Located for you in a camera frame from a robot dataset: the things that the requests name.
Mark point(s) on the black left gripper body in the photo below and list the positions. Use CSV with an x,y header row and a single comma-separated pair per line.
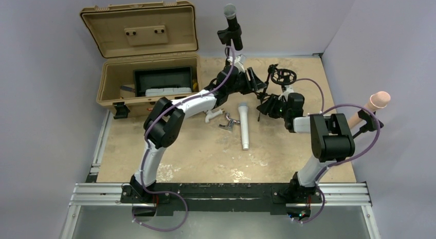
x,y
242,85

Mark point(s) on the chrome metal faucet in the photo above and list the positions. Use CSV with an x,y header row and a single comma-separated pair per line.
x,y
230,123

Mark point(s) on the beige pink microphone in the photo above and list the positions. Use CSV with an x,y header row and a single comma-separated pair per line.
x,y
377,101

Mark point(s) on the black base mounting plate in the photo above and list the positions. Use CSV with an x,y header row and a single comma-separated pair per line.
x,y
274,198

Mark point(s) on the white microphone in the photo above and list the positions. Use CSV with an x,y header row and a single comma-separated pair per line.
x,y
243,111

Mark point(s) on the right round-base mic stand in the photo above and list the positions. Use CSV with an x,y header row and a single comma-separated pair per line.
x,y
369,126

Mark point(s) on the black round-base mic stand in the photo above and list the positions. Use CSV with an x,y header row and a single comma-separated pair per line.
x,y
231,35

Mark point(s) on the black microphone silver grille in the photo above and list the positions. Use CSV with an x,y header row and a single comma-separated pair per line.
x,y
230,14

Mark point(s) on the white plastic faucet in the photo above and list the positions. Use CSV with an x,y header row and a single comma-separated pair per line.
x,y
210,115

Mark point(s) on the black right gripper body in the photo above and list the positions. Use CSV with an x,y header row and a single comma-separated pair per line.
x,y
287,113

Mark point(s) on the tan plastic storage case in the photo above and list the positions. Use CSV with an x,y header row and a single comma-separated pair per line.
x,y
141,36

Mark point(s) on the black tripod mic stand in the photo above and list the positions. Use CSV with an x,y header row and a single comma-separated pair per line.
x,y
279,76

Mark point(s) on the grey plastic tool case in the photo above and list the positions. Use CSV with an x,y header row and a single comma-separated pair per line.
x,y
153,92

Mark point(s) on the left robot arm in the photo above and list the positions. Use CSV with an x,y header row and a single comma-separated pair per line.
x,y
164,122

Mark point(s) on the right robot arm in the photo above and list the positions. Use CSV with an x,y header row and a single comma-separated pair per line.
x,y
331,139

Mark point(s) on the black inner tray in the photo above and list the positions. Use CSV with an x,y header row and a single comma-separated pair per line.
x,y
174,77

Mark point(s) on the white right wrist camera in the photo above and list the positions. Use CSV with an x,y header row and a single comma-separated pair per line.
x,y
286,91

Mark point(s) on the aluminium rail frame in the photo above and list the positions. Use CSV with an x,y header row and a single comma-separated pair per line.
x,y
93,193

